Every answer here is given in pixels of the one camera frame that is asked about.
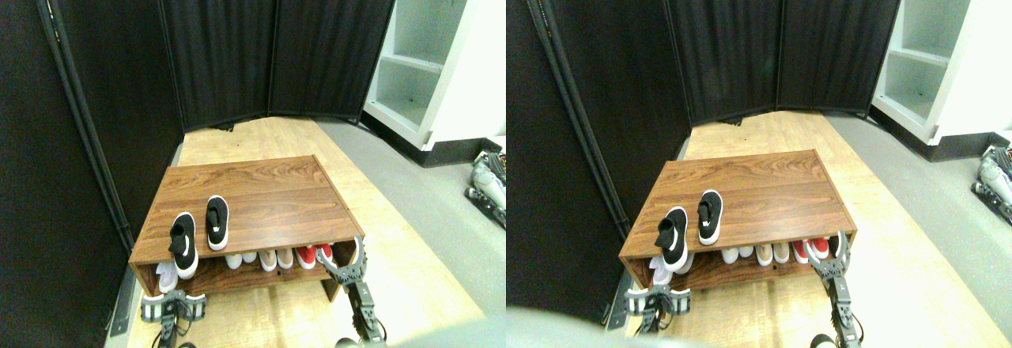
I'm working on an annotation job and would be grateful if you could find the grey machine with cables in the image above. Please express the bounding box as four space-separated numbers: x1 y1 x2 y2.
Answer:
465 149 506 230
971 144 1012 226

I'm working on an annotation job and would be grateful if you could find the white shelf unit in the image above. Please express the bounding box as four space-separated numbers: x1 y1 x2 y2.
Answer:
870 0 1012 145
362 0 506 153

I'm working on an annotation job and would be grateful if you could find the brown shoe rack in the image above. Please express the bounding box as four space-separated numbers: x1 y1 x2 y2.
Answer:
618 149 858 293
128 156 366 303

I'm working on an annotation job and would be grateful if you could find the black shoe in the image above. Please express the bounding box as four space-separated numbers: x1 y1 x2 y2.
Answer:
654 206 689 273
168 212 199 279
206 196 230 252
698 190 724 246

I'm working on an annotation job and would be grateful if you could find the black curtain stand pole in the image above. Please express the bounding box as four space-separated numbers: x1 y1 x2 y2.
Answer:
26 0 134 252
512 0 633 234

